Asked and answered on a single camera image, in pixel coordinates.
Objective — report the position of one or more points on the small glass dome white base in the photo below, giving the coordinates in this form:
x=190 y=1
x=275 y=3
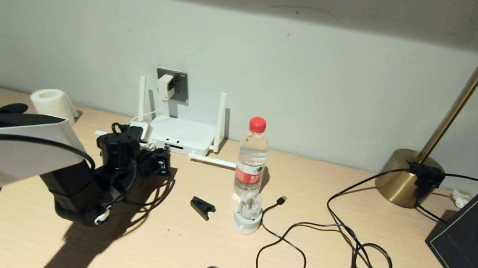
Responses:
x=247 y=220

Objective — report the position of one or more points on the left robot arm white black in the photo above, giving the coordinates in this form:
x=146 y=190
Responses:
x=7 y=153

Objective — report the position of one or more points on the white toilet paper roll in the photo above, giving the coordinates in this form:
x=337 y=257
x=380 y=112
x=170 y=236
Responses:
x=52 y=103

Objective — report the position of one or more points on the grey wall socket plate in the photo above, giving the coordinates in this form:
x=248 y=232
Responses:
x=181 y=85

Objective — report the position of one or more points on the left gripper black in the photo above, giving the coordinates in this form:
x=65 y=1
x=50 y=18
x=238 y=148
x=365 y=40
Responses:
x=149 y=162

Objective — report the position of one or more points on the water bottle red cap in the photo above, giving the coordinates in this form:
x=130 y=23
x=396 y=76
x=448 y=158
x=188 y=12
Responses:
x=250 y=165

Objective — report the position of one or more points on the small white crumpled object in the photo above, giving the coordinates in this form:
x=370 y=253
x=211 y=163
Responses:
x=458 y=199

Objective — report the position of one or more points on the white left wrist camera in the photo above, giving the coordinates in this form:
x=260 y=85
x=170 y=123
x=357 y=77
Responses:
x=139 y=129

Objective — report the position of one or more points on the small black clip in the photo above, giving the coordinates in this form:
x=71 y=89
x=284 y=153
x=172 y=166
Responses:
x=201 y=207

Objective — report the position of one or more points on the white power adapter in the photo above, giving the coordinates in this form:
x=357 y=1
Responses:
x=164 y=86

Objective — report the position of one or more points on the white router with antennas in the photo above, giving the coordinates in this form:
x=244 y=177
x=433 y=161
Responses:
x=185 y=135

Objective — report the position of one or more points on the brass desk lamp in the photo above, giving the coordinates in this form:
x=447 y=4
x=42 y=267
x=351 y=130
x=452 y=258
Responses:
x=401 y=180

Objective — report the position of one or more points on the black box on lamp base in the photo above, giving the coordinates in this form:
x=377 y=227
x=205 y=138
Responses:
x=427 y=177

